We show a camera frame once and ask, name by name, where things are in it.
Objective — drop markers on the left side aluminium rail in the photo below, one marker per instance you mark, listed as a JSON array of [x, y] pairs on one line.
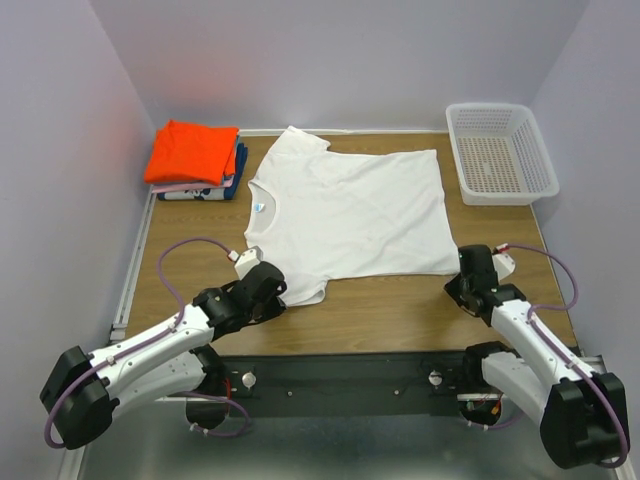
[[120, 322]]

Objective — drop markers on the white plastic basket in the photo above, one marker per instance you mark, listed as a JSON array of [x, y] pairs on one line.
[[500, 155]]

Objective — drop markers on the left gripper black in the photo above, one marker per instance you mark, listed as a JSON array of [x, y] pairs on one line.
[[278, 306]]

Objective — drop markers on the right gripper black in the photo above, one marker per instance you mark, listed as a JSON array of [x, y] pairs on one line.
[[452, 288]]

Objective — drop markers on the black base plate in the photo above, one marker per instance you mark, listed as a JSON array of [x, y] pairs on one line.
[[350, 385]]

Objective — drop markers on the blue white folded t shirt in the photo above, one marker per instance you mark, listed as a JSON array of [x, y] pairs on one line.
[[220, 187]]

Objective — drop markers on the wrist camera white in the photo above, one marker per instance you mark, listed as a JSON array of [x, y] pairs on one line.
[[245, 261], [503, 262]]

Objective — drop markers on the orange folded t shirt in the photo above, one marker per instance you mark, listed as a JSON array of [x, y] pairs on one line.
[[189, 152]]

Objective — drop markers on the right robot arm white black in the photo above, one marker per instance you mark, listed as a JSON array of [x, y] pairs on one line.
[[581, 414]]

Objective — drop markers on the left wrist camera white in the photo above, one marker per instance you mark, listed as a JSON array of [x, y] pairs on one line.
[[245, 261]]

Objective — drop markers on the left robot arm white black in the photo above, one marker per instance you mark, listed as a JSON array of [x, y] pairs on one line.
[[85, 392]]

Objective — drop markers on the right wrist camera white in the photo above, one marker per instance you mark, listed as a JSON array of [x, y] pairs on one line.
[[503, 262]]

